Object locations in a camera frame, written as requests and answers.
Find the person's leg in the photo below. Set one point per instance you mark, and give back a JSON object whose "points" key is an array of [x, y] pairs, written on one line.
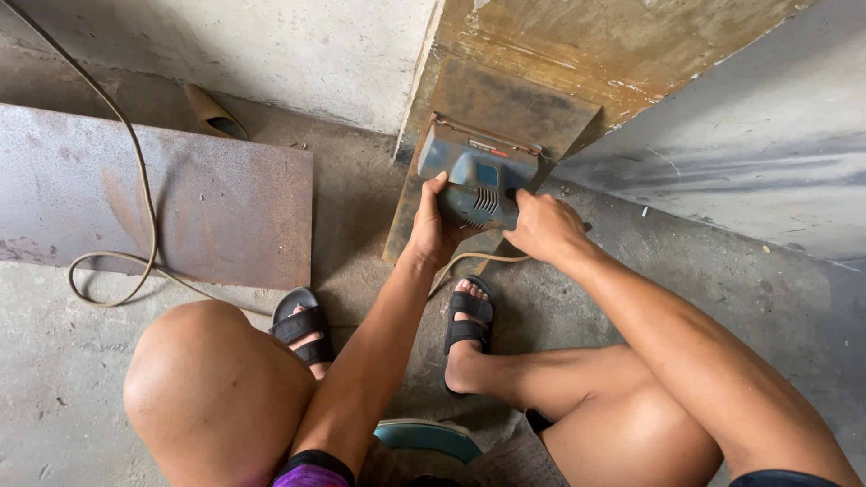
{"points": [[609, 419], [216, 399]]}

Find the person's right hand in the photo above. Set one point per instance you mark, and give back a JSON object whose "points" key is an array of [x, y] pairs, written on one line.
{"points": [[548, 226]]}

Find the teal low stool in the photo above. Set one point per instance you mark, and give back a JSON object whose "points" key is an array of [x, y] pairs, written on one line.
{"points": [[426, 438]]}

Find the large rusty steel sheet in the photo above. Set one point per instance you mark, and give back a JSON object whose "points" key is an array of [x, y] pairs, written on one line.
{"points": [[203, 203]]}

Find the blue electric sander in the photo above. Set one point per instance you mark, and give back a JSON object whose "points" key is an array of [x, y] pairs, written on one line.
{"points": [[480, 182]]}

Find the small rusty steel plate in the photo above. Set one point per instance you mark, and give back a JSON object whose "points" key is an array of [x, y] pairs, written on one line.
{"points": [[514, 101]]}

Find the dark blue sleeve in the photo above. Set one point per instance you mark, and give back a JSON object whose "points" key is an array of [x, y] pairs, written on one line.
{"points": [[785, 479]]}

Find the brown slipper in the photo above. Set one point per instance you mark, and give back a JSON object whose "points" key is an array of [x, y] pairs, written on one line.
{"points": [[211, 115]]}

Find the person's left hand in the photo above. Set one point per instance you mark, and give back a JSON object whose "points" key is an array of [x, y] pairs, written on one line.
{"points": [[426, 233]]}

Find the person's right fingers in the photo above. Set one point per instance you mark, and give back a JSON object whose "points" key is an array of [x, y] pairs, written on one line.
{"points": [[528, 199]]}

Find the person's left leg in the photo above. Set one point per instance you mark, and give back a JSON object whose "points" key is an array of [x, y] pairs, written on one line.
{"points": [[216, 399]]}

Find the rusty steel column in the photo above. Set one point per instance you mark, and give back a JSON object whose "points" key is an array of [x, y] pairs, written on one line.
{"points": [[595, 40]]}

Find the person's right leg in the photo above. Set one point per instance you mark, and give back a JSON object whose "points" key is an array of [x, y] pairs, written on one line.
{"points": [[609, 419]]}

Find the purple and black sleeve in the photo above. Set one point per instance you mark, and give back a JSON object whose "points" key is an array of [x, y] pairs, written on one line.
{"points": [[311, 472]]}

